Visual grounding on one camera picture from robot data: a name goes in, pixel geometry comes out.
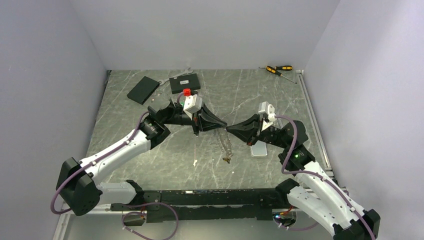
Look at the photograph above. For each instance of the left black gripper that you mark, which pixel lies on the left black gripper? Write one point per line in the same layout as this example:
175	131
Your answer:
199	124

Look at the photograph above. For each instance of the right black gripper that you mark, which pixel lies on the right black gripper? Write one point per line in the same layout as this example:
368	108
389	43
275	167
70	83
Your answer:
247	130

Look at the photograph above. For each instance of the large metal keyring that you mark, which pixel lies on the large metal keyring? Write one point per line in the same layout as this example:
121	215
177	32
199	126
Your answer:
224	143

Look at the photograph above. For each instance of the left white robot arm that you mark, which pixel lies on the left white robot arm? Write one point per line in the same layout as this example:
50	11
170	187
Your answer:
80	186

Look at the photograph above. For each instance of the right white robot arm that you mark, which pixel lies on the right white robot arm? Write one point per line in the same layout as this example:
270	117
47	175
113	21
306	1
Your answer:
311	190

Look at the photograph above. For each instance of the white smartphone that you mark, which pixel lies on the white smartphone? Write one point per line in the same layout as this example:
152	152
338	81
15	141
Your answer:
259	149

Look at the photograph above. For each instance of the black box with label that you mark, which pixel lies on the black box with label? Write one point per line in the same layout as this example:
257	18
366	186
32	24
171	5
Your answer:
188	81

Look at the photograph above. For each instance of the silver wrench at back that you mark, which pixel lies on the silver wrench at back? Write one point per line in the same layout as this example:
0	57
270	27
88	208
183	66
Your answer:
185	72

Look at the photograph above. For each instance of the yellow black screwdriver front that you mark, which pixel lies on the yellow black screwdriver front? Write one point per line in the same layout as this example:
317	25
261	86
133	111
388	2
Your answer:
280	74

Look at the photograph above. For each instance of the yellow black screwdriver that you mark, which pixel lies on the yellow black screwdriver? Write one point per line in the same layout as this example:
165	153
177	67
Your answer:
280	74
285	68

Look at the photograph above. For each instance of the black flat box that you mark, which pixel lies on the black flat box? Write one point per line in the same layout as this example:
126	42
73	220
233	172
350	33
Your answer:
143	90

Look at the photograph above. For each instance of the yellow black screwdriver rear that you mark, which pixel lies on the yellow black screwdriver rear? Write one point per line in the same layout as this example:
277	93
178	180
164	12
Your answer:
285	68

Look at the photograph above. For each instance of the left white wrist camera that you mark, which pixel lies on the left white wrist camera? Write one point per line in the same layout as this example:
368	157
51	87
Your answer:
193	102

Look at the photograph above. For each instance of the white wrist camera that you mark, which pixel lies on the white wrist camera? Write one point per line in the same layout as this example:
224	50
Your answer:
193	102
267	115

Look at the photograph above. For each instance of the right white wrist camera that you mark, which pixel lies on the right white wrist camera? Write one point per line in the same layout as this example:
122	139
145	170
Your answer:
267	115

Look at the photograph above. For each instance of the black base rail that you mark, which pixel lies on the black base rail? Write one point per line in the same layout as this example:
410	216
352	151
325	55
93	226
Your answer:
207	204

